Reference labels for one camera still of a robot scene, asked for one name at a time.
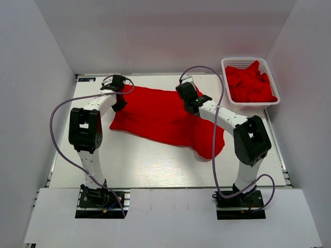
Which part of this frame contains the red t shirt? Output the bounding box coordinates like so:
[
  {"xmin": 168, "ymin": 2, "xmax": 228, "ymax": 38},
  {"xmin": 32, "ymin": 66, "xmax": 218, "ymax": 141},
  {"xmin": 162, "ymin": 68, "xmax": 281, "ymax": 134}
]
[{"xmin": 110, "ymin": 85, "xmax": 225, "ymax": 160}]

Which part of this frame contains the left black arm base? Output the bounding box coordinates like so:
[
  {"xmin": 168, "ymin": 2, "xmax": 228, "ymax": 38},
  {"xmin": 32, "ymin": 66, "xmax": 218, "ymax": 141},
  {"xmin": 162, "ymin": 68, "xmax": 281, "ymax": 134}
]
[{"xmin": 75, "ymin": 184, "xmax": 130, "ymax": 219}]

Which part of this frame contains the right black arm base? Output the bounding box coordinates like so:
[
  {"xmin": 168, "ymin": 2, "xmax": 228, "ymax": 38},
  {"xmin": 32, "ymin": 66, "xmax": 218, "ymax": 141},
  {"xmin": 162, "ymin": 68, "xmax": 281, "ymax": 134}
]
[{"xmin": 212, "ymin": 190, "xmax": 266, "ymax": 220}]

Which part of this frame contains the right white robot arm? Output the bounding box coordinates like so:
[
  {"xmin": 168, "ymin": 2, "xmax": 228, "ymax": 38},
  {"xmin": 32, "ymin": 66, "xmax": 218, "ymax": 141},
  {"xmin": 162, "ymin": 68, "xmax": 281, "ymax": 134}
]
[{"xmin": 176, "ymin": 77, "xmax": 272, "ymax": 206}]

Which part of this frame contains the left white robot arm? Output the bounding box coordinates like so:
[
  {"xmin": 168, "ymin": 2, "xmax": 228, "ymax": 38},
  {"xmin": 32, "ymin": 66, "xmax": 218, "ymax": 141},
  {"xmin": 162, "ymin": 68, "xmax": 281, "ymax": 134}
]
[{"xmin": 68, "ymin": 74, "xmax": 130, "ymax": 206}]

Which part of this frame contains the red shirts pile in basket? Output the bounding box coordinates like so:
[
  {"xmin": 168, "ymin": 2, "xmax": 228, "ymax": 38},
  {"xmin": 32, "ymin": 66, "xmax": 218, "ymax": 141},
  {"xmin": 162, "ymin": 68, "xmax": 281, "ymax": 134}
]
[{"xmin": 225, "ymin": 60, "xmax": 278, "ymax": 103}]

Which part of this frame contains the blue table label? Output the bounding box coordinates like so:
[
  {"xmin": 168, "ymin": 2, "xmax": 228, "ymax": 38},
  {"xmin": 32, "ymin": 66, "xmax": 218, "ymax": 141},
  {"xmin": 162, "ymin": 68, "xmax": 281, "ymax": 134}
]
[{"xmin": 78, "ymin": 77, "xmax": 96, "ymax": 82}]

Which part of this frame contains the white plastic basket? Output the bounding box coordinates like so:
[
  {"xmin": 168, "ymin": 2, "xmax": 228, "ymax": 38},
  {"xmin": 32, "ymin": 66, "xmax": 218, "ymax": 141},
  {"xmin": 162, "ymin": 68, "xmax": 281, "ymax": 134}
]
[{"xmin": 221, "ymin": 57, "xmax": 280, "ymax": 110}]

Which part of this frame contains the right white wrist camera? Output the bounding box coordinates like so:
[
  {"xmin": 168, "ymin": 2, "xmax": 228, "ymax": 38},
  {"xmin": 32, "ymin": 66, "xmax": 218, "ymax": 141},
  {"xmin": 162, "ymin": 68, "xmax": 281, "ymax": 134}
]
[{"xmin": 182, "ymin": 75, "xmax": 194, "ymax": 83}]

